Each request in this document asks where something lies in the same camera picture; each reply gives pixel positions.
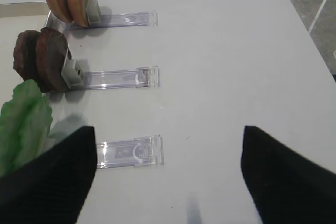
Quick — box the brown meat patty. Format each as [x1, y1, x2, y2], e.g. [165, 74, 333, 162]
[36, 27, 69, 92]
[13, 30, 40, 83]

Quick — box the back brown meat patty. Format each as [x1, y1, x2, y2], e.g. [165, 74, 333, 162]
[13, 30, 40, 83]

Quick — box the grey patty pusher block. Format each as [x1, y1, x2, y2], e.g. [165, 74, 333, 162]
[61, 58, 85, 89]

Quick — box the green lettuce leaf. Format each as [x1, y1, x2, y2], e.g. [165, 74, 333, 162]
[1, 79, 53, 176]

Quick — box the clear patty holder rail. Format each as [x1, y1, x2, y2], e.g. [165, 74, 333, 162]
[70, 66, 160, 90]

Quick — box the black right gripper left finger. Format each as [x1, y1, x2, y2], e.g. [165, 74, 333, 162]
[1, 126, 97, 223]

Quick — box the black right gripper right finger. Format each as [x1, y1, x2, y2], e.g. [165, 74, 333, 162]
[240, 126, 335, 223]

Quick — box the metal tray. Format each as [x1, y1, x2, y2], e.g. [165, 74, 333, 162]
[1, 2, 65, 33]

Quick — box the grey bread pusher block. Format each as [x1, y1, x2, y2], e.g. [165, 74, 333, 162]
[86, 0, 101, 25]

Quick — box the front brown meat patty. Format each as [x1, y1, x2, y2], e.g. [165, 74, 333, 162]
[36, 27, 69, 92]

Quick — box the clear lettuce holder rail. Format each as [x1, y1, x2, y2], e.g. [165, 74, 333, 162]
[97, 135, 164, 169]

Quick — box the clear bread holder rail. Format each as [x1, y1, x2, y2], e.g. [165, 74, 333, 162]
[63, 10, 158, 30]

